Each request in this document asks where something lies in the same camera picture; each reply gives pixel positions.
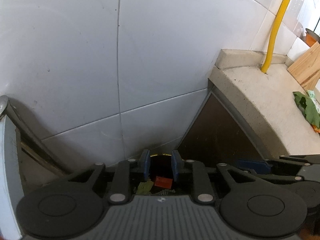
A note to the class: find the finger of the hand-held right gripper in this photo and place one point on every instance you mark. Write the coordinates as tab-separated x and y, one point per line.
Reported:
295	160
252	166

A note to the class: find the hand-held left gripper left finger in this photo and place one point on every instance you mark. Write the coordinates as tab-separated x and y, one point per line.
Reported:
145	165

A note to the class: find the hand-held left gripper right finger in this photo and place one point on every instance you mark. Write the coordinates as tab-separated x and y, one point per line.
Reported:
176	166

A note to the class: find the black bin gold rim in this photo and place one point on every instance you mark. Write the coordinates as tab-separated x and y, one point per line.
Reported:
161	167

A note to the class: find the green leaf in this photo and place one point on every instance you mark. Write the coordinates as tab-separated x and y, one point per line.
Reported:
310	112

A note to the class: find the green snack packet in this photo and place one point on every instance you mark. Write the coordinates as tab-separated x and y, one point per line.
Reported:
312	94

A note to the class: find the wooden knife block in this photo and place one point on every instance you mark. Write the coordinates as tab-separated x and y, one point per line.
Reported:
306	67

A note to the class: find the orange pot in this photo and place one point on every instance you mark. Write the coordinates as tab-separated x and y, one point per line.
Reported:
312	40

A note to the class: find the yellow pipe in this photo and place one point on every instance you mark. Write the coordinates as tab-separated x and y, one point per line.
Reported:
275	27

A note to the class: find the grey cabinet door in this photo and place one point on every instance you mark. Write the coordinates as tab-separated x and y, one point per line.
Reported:
8	167

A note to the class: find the grey metal frame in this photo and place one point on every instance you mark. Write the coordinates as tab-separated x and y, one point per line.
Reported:
30	135

